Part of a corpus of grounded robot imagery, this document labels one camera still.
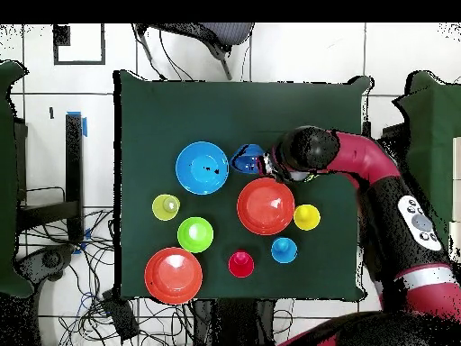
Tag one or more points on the small dark blue bowl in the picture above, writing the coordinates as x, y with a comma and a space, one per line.
245, 160

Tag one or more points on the large light blue bowl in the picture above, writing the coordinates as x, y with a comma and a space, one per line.
201, 167

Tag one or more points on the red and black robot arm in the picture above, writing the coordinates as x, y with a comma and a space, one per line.
367, 155

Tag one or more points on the orange bowl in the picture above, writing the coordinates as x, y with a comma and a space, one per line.
173, 275
265, 207

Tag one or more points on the large green bowl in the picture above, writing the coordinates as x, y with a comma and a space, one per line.
310, 177

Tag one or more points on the opaque yellow cup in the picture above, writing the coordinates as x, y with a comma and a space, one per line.
306, 217

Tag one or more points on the light blue cup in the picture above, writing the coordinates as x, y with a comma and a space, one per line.
284, 250

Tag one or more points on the small green bowl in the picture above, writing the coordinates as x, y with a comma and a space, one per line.
195, 235

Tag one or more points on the red cup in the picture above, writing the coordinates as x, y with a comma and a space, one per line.
241, 265

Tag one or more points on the translucent yellow cup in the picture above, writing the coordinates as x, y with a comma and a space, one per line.
165, 207

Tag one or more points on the dark green tablecloth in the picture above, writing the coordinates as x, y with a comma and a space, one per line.
162, 108

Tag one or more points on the grey office chair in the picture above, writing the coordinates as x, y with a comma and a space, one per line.
223, 32

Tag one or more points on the green table cloth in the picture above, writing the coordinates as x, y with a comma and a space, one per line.
7, 180
432, 126

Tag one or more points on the blue tape strip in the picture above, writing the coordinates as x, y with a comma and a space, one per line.
86, 236
84, 128

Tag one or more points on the black power strip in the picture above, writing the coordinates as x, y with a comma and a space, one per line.
120, 317

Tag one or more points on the small black floor marker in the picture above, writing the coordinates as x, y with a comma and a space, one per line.
51, 112

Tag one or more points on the black chair base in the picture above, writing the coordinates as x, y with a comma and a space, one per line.
47, 261

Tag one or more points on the black square frame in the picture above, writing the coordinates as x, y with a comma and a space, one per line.
62, 36

